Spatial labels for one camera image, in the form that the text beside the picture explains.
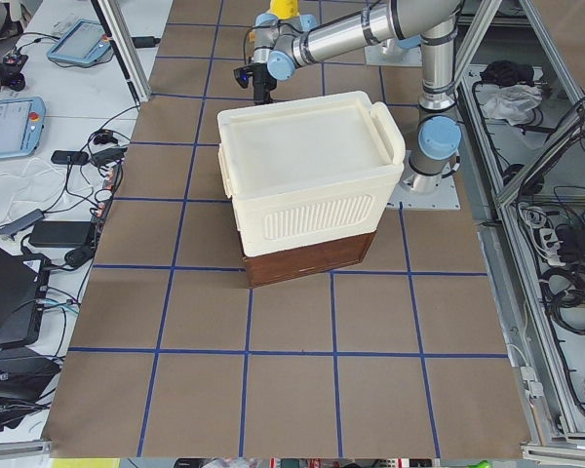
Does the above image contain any aluminium frame post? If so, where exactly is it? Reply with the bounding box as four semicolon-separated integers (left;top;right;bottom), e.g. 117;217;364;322
91;0;151;105

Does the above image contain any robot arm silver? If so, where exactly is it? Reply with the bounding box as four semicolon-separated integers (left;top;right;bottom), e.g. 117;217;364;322
234;1;462;191

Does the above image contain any blue teach pendant far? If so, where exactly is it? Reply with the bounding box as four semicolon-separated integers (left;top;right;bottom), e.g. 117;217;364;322
46;19;112;68

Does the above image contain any cream white plastic cabinet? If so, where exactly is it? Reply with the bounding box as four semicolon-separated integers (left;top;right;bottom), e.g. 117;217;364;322
217;91;406;257

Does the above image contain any black laptop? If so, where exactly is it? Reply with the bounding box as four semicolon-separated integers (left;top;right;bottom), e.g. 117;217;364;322
0;248;50;349

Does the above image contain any blue teach pendant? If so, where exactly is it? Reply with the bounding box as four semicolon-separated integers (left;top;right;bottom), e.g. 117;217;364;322
0;97;46;160
46;19;112;68

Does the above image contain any dark brown wooden drawer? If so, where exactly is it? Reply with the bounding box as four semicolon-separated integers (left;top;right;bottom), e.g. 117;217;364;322
243;231;376;288

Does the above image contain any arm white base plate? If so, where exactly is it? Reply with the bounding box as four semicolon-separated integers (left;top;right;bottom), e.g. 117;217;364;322
365;41;422;67
386;150;461;211

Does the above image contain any yellow plush dinosaur toy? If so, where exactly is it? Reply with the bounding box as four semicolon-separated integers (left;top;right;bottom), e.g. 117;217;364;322
269;0;299;20

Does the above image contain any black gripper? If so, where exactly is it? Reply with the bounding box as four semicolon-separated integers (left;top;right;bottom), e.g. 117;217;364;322
251;62;277;104

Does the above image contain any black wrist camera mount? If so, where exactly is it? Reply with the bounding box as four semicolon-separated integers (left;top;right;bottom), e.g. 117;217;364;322
233;66;253;89

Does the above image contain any blue teach pendant near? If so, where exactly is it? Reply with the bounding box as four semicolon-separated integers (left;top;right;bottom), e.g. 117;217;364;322
0;97;46;160

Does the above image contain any black power adapter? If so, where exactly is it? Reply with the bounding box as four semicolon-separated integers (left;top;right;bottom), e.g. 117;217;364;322
28;220;93;248

